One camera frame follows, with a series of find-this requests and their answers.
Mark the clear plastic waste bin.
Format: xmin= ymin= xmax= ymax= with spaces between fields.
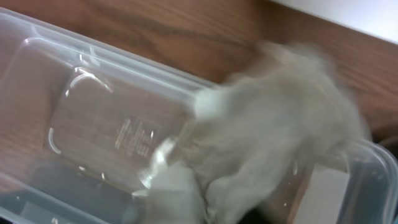
xmin=1 ymin=9 xmax=397 ymax=223

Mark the white tissue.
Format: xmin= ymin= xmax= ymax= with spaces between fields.
xmin=133 ymin=42 xmax=370 ymax=223

